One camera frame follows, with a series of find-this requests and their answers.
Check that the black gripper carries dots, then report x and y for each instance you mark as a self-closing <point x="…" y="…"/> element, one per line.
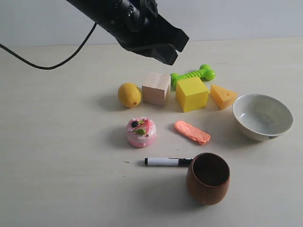
<point x="137" y="25"/>

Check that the orange salmon slice toy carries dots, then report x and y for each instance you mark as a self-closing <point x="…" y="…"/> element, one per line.
<point x="191" y="132"/>

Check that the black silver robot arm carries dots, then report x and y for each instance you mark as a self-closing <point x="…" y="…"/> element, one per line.
<point x="94" y="9"/>

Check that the plain wooden cube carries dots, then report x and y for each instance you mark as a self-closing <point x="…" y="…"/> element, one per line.
<point x="156" y="88"/>

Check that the green bone dog toy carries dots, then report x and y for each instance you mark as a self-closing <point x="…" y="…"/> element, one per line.
<point x="204" y="72"/>

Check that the yellow cube block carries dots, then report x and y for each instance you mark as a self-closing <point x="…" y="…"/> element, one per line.
<point x="191" y="94"/>

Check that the yellow lemon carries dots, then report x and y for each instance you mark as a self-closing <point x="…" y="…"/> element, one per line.
<point x="129" y="95"/>

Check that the orange cheese wedge toy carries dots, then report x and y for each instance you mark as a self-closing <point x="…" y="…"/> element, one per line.
<point x="222" y="97"/>

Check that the pink cake squishy toy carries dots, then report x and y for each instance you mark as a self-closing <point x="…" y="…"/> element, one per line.
<point x="141" y="132"/>

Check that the white speckled ceramic bowl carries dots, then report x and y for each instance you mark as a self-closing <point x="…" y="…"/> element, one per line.
<point x="261" y="117"/>

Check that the black white marker pen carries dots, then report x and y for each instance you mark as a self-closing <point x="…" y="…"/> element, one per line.
<point x="160" y="161"/>

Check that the brown wooden cup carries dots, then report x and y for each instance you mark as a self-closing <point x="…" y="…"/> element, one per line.
<point x="208" y="179"/>

